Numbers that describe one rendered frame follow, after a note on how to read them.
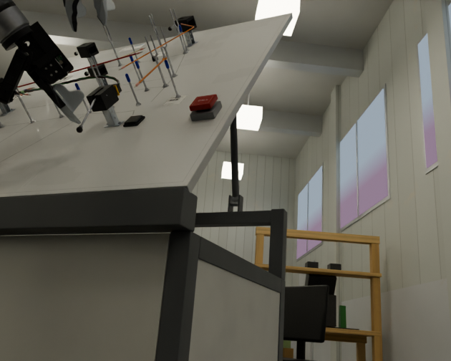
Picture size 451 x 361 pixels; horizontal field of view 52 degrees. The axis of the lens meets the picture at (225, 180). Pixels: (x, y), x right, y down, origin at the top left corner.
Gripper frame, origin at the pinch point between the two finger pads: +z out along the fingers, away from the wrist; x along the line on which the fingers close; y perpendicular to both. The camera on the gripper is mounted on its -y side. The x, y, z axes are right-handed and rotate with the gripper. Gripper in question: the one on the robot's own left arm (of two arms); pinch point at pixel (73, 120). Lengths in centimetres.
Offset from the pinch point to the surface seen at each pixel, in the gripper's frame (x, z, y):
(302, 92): 673, 231, 321
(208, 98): -8.1, 12.6, 25.7
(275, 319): -4, 70, 8
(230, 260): -21.6, 39.1, 7.5
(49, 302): -21.1, 22.2, -23.4
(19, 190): -5.0, 4.5, -17.1
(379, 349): 276, 392, 83
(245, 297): -18, 50, 5
